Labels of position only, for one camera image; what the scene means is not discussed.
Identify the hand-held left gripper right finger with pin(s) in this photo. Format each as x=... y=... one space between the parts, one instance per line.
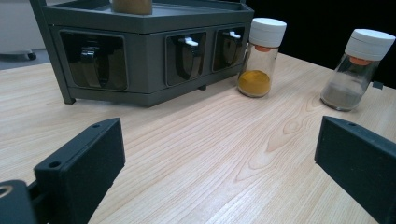
x=364 y=165

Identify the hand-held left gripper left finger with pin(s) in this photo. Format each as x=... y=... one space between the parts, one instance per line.
x=84 y=168

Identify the grey powder jar white lid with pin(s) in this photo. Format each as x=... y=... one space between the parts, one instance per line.
x=369 y=43

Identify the orange powder jar white lid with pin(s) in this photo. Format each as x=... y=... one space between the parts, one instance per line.
x=267 y=31

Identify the dark grey corner rack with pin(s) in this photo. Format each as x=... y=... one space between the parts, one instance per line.
x=146 y=46

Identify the dark curtain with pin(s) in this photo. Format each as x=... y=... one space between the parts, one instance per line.
x=311 y=18

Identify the white cabinet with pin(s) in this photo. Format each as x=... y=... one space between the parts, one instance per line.
x=15 y=28

